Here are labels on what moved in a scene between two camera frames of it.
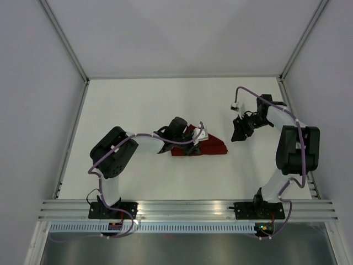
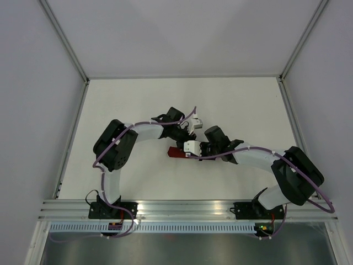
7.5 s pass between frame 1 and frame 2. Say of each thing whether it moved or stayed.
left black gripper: stayed
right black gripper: moved
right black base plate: stayed
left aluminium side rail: stayed
